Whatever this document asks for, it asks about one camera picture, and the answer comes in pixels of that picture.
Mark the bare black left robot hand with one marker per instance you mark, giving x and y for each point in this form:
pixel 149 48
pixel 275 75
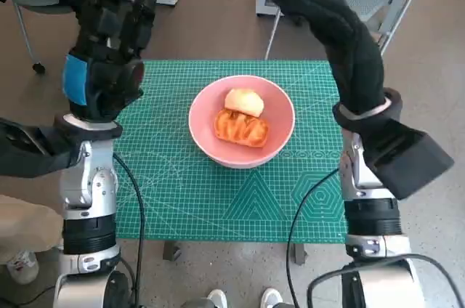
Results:
pixel 105 64

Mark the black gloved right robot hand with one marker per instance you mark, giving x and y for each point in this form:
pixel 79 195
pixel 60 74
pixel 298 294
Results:
pixel 348 43

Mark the round bread bun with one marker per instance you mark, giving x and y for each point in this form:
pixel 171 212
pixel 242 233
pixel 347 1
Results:
pixel 243 101

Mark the pink bowl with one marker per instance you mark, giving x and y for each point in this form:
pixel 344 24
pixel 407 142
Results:
pixel 207 133

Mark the long striped bread loaf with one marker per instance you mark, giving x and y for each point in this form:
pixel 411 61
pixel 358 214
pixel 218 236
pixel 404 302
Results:
pixel 239 130

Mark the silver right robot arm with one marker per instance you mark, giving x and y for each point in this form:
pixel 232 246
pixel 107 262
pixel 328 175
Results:
pixel 367 184

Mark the green cutting mat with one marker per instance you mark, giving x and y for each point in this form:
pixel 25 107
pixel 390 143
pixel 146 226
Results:
pixel 181 199

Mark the person in beige trousers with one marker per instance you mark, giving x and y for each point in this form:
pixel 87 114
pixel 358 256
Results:
pixel 22 228

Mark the person with white shoes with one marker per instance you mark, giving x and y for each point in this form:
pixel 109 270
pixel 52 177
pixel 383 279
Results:
pixel 218 299

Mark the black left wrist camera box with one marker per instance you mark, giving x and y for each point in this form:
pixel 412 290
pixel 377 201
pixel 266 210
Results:
pixel 25 148

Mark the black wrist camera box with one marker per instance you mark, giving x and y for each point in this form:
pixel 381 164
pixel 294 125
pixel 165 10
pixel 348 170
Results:
pixel 25 148
pixel 410 162

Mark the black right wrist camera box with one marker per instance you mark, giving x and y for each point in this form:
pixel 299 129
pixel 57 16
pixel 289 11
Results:
pixel 410 162

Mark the grey table leg bracket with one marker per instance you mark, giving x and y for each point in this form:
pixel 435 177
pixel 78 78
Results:
pixel 299 253
pixel 171 251

